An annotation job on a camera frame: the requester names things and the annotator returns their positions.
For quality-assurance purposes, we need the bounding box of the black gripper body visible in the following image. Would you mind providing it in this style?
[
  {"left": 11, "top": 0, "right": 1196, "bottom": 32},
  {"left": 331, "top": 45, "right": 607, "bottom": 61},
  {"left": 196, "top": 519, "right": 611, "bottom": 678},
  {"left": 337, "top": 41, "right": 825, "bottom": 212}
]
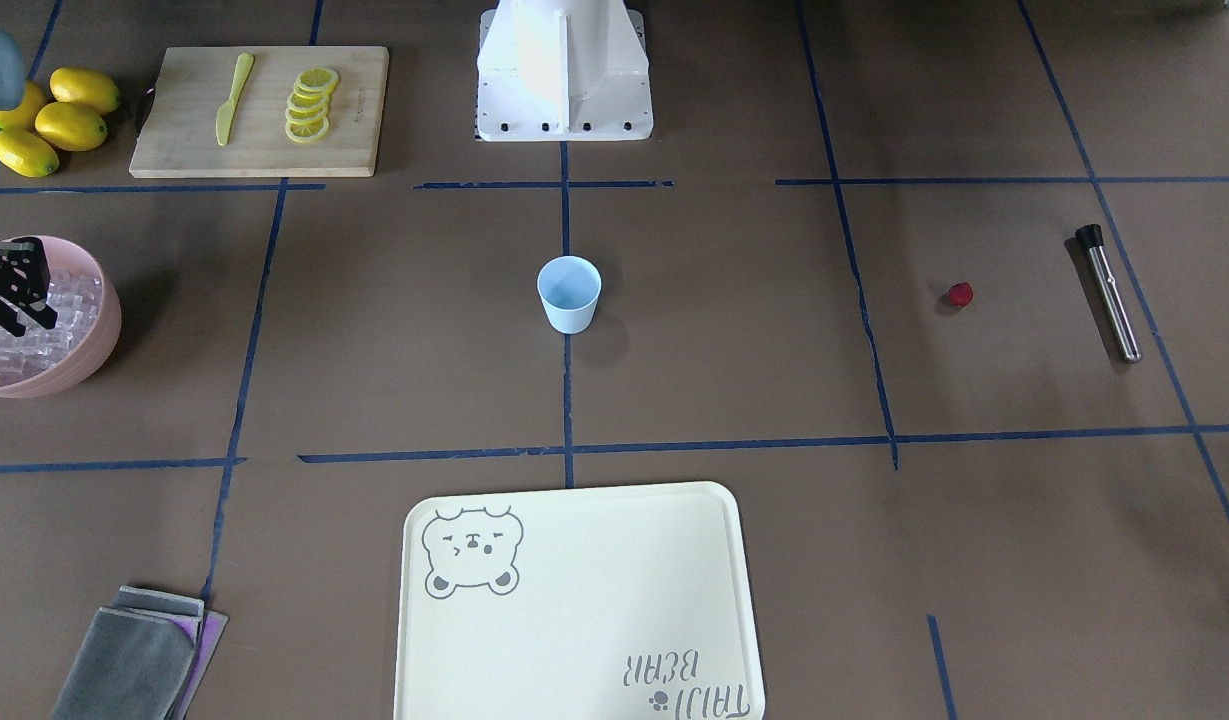
[{"left": 0, "top": 236, "right": 47, "bottom": 301}]

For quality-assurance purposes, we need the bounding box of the red strawberry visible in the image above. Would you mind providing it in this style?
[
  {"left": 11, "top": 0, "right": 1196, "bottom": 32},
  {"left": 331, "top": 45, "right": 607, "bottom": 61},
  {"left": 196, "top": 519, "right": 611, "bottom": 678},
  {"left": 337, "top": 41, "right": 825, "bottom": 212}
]
[{"left": 946, "top": 283, "right": 975, "bottom": 307}]

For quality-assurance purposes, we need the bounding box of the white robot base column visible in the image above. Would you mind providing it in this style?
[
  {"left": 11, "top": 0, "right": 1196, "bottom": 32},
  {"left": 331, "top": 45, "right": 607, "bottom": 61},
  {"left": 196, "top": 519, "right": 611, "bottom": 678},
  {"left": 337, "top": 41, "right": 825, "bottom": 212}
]
[{"left": 474, "top": 1, "right": 655, "bottom": 143}]

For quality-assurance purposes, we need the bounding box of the pink bowl of ice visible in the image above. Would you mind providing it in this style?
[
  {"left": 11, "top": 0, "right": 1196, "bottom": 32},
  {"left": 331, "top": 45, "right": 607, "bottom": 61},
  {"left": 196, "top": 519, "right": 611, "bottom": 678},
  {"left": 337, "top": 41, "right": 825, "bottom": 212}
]
[{"left": 0, "top": 233, "right": 122, "bottom": 398}]

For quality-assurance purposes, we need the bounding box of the light blue plastic cup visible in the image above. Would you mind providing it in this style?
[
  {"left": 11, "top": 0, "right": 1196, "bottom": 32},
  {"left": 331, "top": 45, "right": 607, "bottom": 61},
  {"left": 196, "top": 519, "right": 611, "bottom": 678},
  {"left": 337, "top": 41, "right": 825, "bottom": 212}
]
[{"left": 536, "top": 256, "right": 602, "bottom": 334}]

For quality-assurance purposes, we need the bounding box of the yellow lemon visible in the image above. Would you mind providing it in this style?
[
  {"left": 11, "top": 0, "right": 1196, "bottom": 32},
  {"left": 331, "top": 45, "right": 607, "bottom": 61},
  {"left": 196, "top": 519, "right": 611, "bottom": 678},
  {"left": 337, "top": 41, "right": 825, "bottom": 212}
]
[
  {"left": 50, "top": 68, "right": 122, "bottom": 117},
  {"left": 0, "top": 128, "right": 60, "bottom": 178},
  {"left": 0, "top": 79, "right": 50, "bottom": 131},
  {"left": 34, "top": 102, "right": 108, "bottom": 152}
]

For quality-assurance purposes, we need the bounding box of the wooden cutting board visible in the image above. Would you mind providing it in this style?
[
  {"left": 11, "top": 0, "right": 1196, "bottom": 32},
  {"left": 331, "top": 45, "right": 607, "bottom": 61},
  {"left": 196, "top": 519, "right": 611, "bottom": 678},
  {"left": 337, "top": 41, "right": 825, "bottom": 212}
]
[{"left": 129, "top": 45, "right": 390, "bottom": 179}]

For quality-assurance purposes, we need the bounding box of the yellow plastic knife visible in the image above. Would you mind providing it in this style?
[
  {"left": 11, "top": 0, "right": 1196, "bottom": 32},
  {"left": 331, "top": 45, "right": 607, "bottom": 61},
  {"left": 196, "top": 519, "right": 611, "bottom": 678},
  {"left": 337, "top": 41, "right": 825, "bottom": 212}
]
[{"left": 213, "top": 53, "right": 256, "bottom": 147}]

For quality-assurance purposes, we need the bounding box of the lemon slices row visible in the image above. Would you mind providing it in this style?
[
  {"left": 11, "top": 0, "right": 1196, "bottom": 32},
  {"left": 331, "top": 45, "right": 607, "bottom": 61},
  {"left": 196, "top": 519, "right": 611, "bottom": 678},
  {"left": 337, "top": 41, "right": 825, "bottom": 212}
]
[{"left": 284, "top": 68, "right": 340, "bottom": 143}]

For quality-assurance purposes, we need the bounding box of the grey folded cloth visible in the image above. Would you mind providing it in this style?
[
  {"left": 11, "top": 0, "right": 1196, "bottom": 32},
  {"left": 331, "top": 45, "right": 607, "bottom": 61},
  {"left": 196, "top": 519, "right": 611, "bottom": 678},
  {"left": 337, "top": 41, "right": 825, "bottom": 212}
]
[{"left": 50, "top": 585, "right": 229, "bottom": 719}]

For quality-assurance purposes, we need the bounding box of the cream bear serving tray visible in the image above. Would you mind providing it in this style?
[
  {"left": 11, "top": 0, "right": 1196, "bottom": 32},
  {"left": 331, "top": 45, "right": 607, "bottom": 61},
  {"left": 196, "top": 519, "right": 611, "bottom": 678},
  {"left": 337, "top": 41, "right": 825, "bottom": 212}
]
[{"left": 393, "top": 480, "right": 768, "bottom": 719}]

